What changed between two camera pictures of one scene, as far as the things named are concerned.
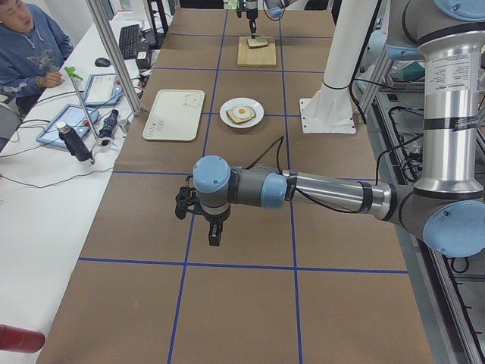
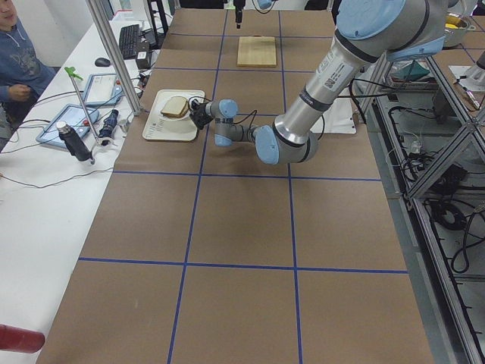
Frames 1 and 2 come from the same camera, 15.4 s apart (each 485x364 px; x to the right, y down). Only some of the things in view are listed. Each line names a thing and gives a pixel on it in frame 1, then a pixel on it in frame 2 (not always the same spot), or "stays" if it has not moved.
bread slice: [256, 42] to [176, 106]
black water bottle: [73, 142] stays
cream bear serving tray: [175, 115] stays
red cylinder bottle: [20, 340] stays
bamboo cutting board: [261, 57] stays
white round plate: [242, 101] to [184, 115]
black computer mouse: [102, 61] stays
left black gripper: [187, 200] to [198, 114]
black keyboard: [129, 40] stays
